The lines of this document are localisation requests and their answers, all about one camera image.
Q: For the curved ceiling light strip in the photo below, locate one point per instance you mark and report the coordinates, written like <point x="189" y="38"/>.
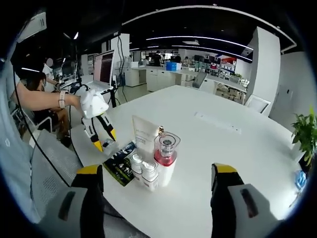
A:
<point x="198" y="8"/>

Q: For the clear skincare sample packet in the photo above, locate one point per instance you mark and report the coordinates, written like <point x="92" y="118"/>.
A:
<point x="109" y="146"/>

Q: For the grey mesh chair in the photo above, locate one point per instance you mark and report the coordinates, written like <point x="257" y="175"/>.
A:
<point x="54" y="158"/>

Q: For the person's light blue shirt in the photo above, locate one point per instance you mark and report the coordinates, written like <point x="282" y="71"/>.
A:
<point x="12" y="148"/>

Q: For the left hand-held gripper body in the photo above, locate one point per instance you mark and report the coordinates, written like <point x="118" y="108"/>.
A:
<point x="95" y="105"/>

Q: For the large white skincare tube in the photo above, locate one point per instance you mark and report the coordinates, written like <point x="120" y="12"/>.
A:
<point x="143" y="134"/>

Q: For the white wrist watch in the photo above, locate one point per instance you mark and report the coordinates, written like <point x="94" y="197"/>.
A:
<point x="62" y="99"/>

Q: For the white ceiling air conditioner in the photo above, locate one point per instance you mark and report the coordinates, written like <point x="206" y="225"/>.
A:
<point x="34" y="24"/>

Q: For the gold skincare sachet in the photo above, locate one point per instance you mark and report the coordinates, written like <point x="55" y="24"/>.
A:
<point x="161" y="131"/>

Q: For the potted green plant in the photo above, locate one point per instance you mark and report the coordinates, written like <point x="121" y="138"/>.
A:
<point x="307" y="134"/>

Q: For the white skincare bottle red collar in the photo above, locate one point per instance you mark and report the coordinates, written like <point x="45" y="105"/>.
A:
<point x="167" y="168"/>

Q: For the green black skincare sachet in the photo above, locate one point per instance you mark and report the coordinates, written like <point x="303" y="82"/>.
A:
<point x="119" y="166"/>

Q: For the small white skincare bottle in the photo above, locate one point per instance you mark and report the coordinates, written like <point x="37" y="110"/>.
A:
<point x="149" y="177"/>
<point x="135" y="166"/>

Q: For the white office chair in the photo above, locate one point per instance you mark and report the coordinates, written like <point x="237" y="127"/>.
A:
<point x="257" y="105"/>

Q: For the grey office chair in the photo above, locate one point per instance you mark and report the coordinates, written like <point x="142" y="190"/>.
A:
<point x="200" y="79"/>

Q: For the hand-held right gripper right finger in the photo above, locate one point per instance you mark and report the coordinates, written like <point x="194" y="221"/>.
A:
<point x="235" y="213"/>

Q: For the blue storage box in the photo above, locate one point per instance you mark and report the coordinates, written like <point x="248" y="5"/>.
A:
<point x="173" y="65"/>

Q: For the white laptop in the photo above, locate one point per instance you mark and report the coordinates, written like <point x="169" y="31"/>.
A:
<point x="104" y="67"/>

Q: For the straight ceiling light strip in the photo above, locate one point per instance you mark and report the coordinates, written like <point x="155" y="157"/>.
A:
<point x="198" y="37"/>

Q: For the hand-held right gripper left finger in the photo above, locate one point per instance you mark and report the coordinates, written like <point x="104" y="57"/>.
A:
<point x="81" y="213"/>

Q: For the blue plastic bag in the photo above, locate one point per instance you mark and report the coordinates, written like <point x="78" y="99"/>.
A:
<point x="301" y="179"/>

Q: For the person's left hand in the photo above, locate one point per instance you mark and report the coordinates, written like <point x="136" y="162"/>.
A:
<point x="83" y="95"/>

